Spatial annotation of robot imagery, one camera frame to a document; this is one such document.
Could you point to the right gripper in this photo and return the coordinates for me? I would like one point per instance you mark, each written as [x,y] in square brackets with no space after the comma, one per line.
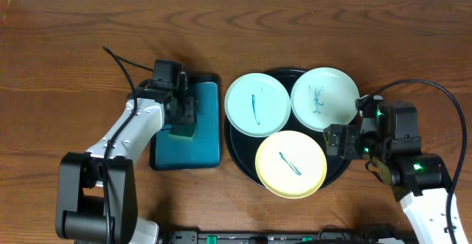
[350,133]

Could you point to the light blue plate left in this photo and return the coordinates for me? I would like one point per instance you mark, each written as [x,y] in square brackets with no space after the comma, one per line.
[257,105]

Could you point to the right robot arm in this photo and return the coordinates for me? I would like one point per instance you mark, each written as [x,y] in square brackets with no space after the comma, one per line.
[420,182]

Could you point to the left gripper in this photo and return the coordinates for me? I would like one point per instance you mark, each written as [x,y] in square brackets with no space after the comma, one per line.
[186,110]

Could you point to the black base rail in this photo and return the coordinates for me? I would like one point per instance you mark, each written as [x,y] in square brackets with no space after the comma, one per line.
[329,235]

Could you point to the yellow plate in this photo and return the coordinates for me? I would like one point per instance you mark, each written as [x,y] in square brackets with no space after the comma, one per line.
[291,164]

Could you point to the green yellow sponge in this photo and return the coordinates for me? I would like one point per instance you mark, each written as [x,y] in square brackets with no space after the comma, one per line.
[184,132]

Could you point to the round black tray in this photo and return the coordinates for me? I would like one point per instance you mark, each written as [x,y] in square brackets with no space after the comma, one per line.
[243,148]

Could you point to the black rectangular tray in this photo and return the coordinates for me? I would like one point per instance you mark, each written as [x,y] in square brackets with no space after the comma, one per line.
[206,163]

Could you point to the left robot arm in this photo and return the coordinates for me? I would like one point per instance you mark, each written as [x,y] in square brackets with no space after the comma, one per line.
[97,200]

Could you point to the light green plate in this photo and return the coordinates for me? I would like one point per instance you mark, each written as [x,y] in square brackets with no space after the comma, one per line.
[324,96]

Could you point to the teal tray liner mat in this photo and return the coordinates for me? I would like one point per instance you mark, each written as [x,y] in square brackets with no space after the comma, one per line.
[208,133]

